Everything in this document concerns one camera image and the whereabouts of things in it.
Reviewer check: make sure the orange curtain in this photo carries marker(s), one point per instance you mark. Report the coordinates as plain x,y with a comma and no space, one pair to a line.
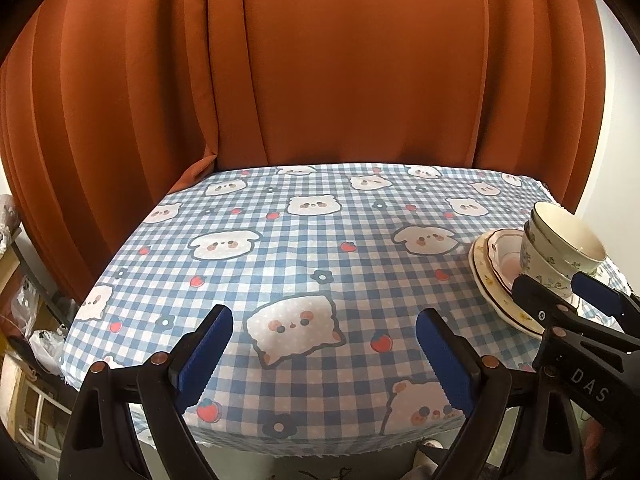
350,60

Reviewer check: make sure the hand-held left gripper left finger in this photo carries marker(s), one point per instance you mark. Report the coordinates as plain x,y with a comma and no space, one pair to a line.
205,355

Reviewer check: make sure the large round yellow floral plate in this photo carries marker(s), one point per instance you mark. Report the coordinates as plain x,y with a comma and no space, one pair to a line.
515,319

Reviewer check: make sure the scalloped yellow floral plate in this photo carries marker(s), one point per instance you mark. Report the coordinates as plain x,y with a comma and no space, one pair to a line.
492,284

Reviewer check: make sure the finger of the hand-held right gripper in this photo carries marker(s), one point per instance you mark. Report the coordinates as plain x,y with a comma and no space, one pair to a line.
540,302
597,295

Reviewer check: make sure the grey crumpled bag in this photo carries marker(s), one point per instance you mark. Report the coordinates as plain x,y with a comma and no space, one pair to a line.
7,215

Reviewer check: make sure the white plate with red flower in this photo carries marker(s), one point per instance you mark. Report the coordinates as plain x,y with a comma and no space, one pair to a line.
505,260

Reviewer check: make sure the white plastic bag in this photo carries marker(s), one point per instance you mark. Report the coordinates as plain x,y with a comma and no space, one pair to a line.
47,350

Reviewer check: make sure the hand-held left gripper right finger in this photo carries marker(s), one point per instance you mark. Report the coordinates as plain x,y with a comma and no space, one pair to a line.
442,360

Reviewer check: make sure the grey white shoe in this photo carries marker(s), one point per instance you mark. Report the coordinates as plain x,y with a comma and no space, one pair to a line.
430,452

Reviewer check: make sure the blue checked bear tablecloth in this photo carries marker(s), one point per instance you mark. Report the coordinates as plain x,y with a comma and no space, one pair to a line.
310,255

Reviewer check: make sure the wooden shelf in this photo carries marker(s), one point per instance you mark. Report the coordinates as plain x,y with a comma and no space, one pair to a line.
15,265

